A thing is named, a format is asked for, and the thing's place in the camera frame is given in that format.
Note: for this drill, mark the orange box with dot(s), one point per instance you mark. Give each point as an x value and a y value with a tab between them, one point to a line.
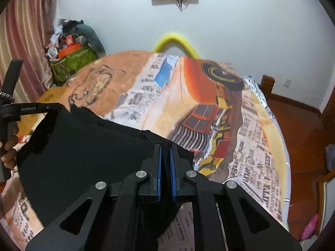
68	51

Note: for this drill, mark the small wooden table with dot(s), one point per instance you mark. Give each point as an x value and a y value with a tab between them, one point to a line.
49	95

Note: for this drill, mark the white wall socket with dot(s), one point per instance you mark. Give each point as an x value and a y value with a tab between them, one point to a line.
287	83

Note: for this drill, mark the pink bag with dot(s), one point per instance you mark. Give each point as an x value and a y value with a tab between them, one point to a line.
311	226

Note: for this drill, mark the green bag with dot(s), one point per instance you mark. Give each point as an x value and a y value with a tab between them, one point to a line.
70	62

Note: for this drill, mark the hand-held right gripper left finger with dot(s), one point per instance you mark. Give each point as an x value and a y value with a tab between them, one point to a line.
157	172

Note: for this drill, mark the wooden frame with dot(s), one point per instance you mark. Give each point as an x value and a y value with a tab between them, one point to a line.
319	201

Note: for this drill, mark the wooden door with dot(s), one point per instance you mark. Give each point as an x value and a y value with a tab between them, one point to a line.
330	115

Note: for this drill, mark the pink striped curtain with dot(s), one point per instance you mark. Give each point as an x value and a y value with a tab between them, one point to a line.
26	44

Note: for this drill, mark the printed blanket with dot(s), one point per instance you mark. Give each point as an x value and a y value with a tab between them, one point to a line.
183	83

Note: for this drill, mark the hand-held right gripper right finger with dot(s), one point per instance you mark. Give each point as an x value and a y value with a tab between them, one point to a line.
173	172

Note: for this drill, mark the wooden bedpost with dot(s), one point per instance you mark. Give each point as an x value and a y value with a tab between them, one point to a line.
267	83

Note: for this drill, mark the yellow foam tube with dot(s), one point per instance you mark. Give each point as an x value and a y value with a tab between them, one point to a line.
170	36

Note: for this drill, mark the person's left hand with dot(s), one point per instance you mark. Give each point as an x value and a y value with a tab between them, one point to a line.
10	147

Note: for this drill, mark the black printed t-shirt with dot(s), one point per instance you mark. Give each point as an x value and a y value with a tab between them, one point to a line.
78	149

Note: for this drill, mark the pile of mixed clutter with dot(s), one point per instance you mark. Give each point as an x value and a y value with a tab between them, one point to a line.
61	31

